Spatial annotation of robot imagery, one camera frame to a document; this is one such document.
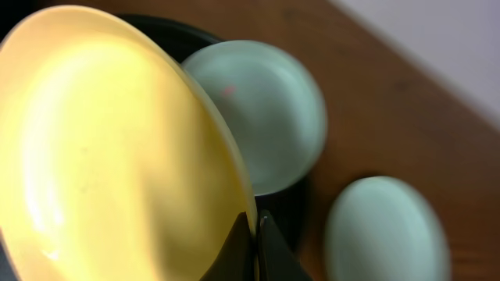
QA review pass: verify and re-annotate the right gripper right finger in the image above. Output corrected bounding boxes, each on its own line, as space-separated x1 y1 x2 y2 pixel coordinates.
257 210 312 281

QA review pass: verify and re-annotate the light blue plate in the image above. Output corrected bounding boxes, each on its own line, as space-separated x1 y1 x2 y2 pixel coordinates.
324 176 452 281

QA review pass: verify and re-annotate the pale green plate top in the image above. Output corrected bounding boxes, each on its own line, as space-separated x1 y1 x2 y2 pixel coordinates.
182 40 327 196

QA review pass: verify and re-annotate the yellow plate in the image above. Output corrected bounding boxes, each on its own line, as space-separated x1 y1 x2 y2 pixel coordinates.
1 5 257 280

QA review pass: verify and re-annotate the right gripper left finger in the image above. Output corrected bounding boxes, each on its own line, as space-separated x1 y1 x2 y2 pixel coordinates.
201 212 254 281

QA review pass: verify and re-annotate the round black serving tray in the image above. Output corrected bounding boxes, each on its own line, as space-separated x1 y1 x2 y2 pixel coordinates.
112 14 313 251

